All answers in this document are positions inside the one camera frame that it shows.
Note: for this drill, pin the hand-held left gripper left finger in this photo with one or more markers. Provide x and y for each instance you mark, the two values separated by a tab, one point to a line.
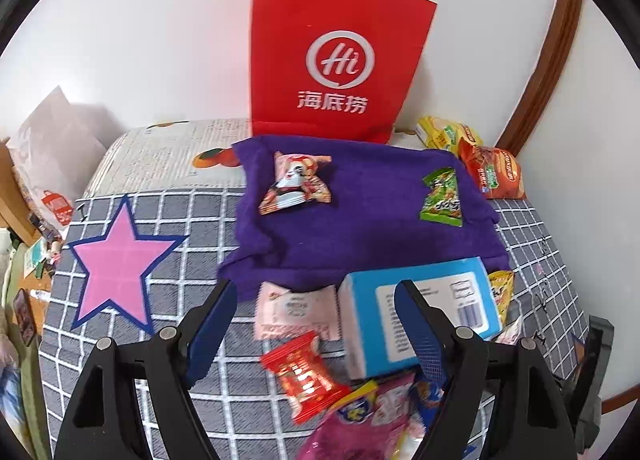
215	330

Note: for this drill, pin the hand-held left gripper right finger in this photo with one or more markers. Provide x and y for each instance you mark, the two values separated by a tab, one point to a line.
420	335

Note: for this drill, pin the pale pink snack packet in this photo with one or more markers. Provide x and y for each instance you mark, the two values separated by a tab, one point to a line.
295	310

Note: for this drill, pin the white red small snack packet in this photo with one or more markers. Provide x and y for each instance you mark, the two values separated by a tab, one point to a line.
510	332

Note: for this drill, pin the yellow snack packet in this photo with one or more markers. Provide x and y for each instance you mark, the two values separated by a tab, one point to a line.
501	295

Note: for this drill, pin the red candy packet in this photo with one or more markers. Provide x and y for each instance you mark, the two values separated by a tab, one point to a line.
302	375

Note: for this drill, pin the magenta snack packet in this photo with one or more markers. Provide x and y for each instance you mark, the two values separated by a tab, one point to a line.
360	435

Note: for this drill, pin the purple fabric tray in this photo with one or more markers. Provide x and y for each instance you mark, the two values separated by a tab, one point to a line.
360	235

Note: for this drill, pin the blue cardboard box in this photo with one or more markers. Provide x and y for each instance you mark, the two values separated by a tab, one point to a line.
370	310

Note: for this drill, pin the blue snack packet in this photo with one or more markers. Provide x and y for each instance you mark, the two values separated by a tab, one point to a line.
425	392

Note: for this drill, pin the grey grid blanket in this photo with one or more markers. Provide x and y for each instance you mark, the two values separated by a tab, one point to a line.
200	240

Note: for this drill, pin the green snack packet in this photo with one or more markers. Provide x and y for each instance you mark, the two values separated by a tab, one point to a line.
442	197

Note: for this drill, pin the panda print snack packet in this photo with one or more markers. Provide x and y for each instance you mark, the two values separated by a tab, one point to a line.
295	183

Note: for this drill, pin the orange chips bag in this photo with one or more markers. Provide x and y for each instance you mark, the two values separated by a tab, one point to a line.
495	170

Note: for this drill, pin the fruit print bed sheet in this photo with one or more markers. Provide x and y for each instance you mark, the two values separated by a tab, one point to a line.
160	155

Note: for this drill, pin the yellow chips bag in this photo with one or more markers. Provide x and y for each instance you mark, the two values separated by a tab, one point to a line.
442	133

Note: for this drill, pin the green cloth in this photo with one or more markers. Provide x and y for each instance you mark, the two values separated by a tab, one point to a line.
20	390

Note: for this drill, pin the white plastic bag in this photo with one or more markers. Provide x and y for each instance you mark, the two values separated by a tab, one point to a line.
55	150

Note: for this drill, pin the wooden furniture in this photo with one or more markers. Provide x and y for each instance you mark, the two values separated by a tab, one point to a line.
15	190

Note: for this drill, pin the red paper bag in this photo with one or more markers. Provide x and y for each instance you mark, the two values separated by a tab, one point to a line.
340	40

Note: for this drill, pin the brown wooden door frame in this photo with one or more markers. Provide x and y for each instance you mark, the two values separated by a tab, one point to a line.
555	65

